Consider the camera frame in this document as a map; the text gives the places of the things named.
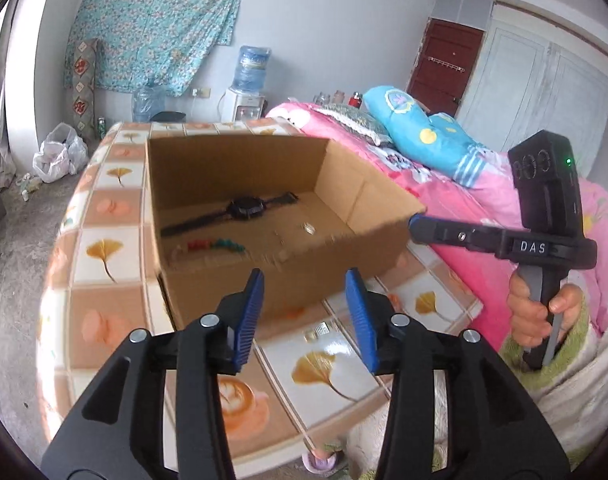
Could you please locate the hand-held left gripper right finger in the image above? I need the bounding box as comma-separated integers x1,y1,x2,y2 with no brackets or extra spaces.
345,267,571,480

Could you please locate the grey red patterned mat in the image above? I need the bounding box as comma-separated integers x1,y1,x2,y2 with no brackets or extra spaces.
66,39,102,133

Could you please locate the person's right hand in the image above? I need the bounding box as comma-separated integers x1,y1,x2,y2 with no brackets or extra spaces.
506,275,585,350

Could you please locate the ginkgo pattern tablecloth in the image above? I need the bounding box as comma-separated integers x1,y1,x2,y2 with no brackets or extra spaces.
36,120,485,466

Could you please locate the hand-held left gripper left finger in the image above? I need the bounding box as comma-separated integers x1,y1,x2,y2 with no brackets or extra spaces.
40,267,265,480

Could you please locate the pink printed blanket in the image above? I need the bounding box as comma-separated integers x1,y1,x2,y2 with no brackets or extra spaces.
266,102,608,351

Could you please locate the teal floral cloth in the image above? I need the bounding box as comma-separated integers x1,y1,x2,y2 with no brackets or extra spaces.
66,0,248,96

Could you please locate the dark brown door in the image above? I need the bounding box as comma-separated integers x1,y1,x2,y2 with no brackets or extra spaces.
408,17,486,118

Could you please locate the brown cardboard box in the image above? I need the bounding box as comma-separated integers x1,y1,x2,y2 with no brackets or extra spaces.
146,132,427,331

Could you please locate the grey sparkly pillow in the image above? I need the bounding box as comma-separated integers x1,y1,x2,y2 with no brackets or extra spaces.
316,103,395,148

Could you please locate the blue cartoon pillow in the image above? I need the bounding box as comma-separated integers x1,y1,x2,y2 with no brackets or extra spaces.
361,85,492,188

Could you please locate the multicolour bead bracelet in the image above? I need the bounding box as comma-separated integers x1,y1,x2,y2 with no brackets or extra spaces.
170,239,247,263

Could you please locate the clear empty water jug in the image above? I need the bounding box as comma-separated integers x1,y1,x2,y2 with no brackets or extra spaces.
132,77,165,123

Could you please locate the white wardrobe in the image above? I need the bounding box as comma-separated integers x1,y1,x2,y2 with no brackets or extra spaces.
456,2,608,181

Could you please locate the white water dispenser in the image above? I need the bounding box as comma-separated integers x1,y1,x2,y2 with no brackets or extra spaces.
219,89,265,123

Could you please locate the black watch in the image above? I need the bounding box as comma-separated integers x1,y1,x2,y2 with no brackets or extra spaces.
160,192,299,237

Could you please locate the scattered floor litter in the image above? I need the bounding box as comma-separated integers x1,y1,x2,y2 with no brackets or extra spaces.
16,172,44,202

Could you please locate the grey curtain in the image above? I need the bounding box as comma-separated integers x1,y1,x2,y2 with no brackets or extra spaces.
0,10,27,188

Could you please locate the blue water jug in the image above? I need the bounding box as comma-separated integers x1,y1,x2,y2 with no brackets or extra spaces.
232,45,273,95

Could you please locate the person's right forearm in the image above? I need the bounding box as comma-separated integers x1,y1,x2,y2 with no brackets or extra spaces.
499,285,608,466

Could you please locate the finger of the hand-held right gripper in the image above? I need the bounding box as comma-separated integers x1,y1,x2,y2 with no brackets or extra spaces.
409,215,506,260

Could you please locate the white hook rack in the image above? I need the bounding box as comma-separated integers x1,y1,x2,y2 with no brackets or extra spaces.
426,57,467,72

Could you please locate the white plastic bag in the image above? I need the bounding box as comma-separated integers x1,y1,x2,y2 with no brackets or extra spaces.
32,122,89,183

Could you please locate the purple slipper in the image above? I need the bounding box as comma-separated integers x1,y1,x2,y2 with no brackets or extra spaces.
302,442,345,473

